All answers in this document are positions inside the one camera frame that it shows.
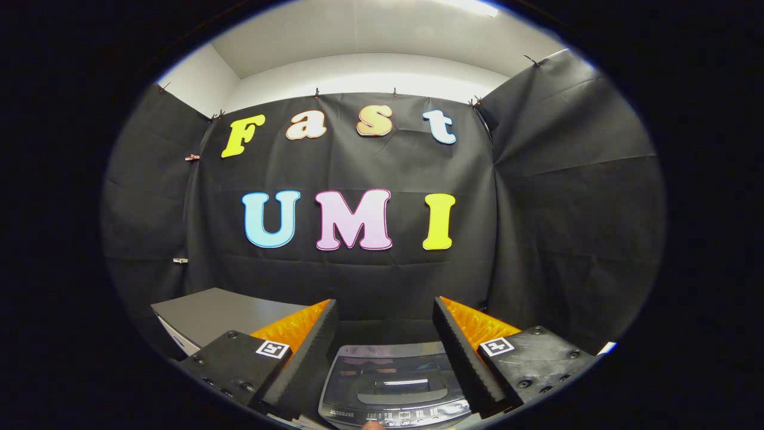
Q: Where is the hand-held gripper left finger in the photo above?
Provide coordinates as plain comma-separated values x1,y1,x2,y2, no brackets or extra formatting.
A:
179,299,340,422

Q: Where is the grey top-load washing machine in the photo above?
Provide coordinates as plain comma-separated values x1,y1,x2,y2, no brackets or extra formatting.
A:
318,342,479,430

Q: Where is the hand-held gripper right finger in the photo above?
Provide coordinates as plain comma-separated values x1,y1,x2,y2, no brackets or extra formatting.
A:
433,296,597,419

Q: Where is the grey cabinet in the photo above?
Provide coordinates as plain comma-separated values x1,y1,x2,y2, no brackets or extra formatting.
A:
150,287,312,359

